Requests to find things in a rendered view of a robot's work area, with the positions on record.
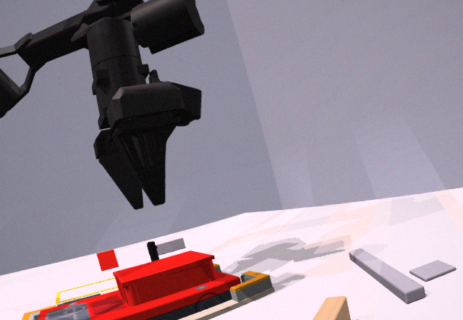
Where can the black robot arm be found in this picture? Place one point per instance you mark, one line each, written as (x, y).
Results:
(108, 29)

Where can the white rectangular bar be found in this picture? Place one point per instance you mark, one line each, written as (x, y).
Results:
(399, 284)

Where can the tan rectangular block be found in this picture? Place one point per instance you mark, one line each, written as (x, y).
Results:
(335, 308)

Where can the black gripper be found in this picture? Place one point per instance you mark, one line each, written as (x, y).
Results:
(141, 118)

